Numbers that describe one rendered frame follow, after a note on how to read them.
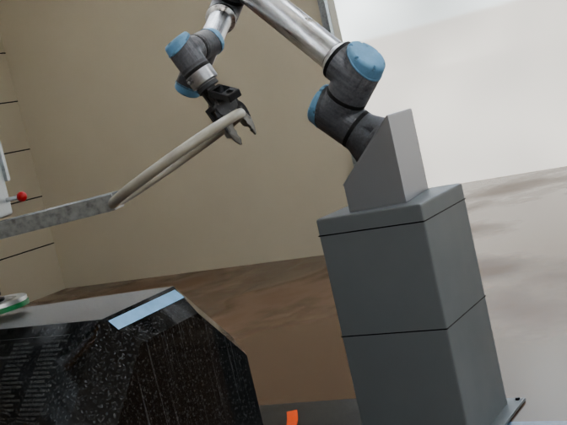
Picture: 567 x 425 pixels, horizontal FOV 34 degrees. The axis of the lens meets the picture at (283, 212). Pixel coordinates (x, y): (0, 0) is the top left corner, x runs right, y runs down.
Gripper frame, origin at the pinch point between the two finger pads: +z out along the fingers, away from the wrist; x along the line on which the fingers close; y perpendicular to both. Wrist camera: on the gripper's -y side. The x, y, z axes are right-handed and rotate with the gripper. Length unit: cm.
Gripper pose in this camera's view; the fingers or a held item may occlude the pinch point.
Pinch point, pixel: (246, 135)
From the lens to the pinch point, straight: 282.0
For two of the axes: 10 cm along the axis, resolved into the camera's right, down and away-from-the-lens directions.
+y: -3.8, 1.9, 9.1
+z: 5.8, 8.1, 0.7
